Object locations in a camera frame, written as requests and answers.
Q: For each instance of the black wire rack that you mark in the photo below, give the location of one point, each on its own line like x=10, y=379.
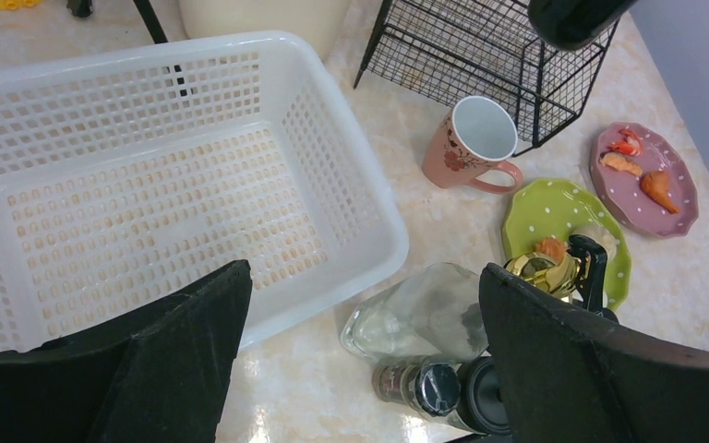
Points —
x=447, y=50

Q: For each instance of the pink floral mug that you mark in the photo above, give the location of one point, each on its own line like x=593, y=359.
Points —
x=472, y=147

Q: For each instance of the clear bottle gold pump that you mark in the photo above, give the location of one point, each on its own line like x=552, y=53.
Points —
x=436, y=313

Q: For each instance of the fried shrimp piece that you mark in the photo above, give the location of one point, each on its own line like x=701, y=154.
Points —
x=621, y=163

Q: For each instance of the black perforated music stand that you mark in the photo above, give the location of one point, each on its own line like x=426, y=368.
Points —
x=152, y=24

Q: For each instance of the steamed bun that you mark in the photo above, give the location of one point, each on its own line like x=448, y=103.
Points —
x=601, y=235

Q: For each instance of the yellow toy block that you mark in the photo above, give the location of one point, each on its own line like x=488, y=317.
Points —
x=12, y=5

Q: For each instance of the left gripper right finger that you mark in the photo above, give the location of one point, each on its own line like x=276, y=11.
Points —
x=568, y=375

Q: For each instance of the red shrimp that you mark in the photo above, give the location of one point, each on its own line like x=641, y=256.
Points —
x=629, y=144

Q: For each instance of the green dotted plate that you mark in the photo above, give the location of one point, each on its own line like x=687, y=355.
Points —
x=555, y=207

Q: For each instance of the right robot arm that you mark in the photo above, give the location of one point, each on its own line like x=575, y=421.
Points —
x=569, y=25

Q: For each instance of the cream plastic waste bin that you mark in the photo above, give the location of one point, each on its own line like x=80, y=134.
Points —
x=318, y=22

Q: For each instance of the small spice jar black lid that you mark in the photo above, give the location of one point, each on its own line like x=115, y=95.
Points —
x=432, y=389

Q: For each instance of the front spice jar black lid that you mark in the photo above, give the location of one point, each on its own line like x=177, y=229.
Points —
x=480, y=409

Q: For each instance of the orange fried nugget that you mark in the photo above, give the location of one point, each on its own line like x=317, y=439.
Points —
x=552, y=248

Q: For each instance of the white plastic basket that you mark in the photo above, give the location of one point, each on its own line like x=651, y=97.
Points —
x=126, y=176

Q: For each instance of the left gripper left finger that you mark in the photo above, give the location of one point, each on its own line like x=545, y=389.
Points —
x=159, y=373

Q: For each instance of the orange fried drumstick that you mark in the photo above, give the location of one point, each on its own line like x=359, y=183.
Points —
x=656, y=185

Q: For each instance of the pink dotted plate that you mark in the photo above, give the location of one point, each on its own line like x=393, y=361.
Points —
x=621, y=191

